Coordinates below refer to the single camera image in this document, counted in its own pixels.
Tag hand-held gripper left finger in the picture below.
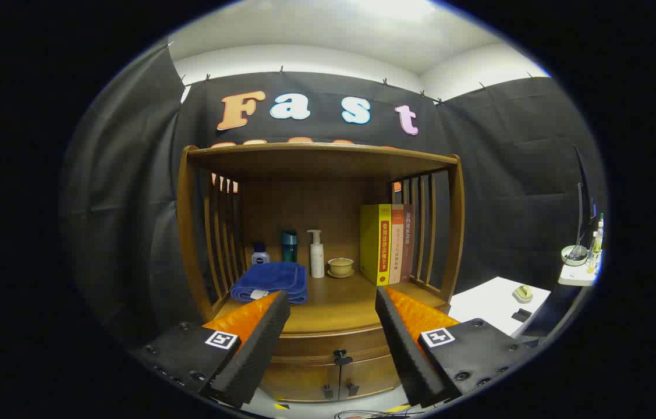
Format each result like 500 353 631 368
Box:
130 290 292 409

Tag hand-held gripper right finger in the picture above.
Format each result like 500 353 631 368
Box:
374 285 538 408

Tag brown wooden drawer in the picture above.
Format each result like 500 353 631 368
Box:
270 325 393 366

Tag wooden cabinet door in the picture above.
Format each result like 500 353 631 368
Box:
339 354 404 401
258 361 341 403

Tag wooden countertop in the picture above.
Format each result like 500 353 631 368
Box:
211 265 451 337

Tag white side cabinet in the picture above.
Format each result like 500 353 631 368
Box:
449 276 552 338

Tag brown wooden cabinet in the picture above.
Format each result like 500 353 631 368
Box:
176 143 466 403

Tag blue folded towel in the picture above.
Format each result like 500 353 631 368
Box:
230 261 309 305

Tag orange and cream book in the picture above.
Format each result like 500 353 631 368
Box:
391 204 405 285

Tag beige lidded tea bowl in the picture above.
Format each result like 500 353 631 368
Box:
327 257 356 279

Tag brown book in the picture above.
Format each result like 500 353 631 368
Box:
402 204 416 283

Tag teal bottle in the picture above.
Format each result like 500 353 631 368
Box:
281 229 299 264

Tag yellow book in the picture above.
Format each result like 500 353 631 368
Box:
360 204 392 287

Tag white pump bottle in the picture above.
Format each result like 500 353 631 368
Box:
306 229 325 279

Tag white side desk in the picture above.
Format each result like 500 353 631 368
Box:
558 262 599 287

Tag white round bowl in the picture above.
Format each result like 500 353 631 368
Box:
561 244 589 267

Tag green-capped clear bottle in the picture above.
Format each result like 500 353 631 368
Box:
587 213 605 274

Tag floor cables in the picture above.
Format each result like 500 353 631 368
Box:
334 409 416 419

